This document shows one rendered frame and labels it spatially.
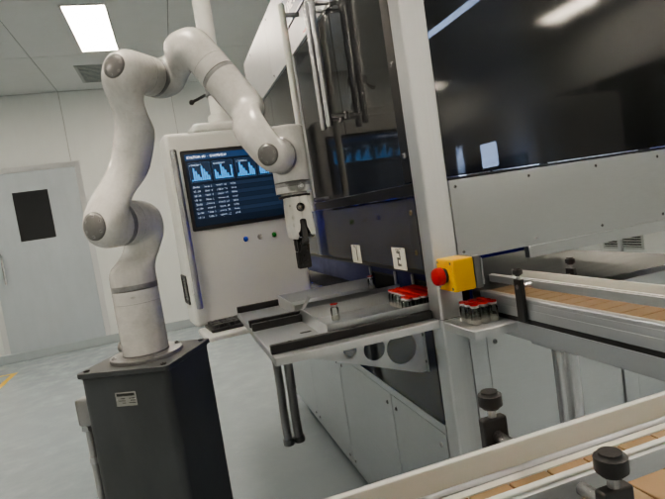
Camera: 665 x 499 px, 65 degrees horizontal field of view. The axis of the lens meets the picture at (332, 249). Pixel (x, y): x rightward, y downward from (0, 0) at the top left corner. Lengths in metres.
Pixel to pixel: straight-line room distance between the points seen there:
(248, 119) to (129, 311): 0.61
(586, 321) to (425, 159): 0.49
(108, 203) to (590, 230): 1.22
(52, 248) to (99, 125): 1.51
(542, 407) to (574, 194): 0.54
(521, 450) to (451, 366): 0.83
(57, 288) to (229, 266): 4.81
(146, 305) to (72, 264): 5.29
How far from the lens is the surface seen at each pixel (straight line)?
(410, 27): 1.29
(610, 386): 1.61
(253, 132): 1.17
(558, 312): 1.10
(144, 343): 1.48
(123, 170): 1.44
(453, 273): 1.16
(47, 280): 6.80
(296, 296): 1.81
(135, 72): 1.39
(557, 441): 0.50
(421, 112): 1.25
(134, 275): 1.46
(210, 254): 2.10
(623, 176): 1.58
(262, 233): 2.15
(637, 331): 0.97
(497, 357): 1.37
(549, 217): 1.42
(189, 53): 1.36
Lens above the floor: 1.18
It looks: 4 degrees down
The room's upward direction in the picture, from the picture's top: 9 degrees counter-clockwise
